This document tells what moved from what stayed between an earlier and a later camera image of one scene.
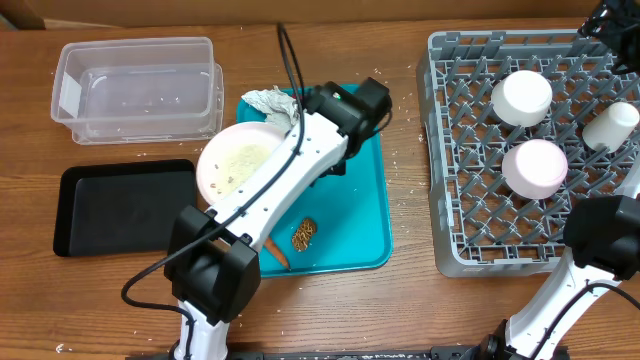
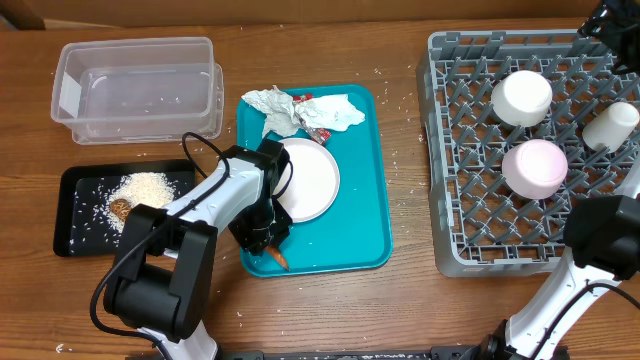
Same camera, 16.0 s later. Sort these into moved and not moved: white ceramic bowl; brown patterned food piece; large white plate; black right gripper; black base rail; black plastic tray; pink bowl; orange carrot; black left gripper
Moved: large white plate; brown patterned food piece; black left gripper
Not moved: orange carrot; white ceramic bowl; pink bowl; black base rail; black right gripper; black plastic tray
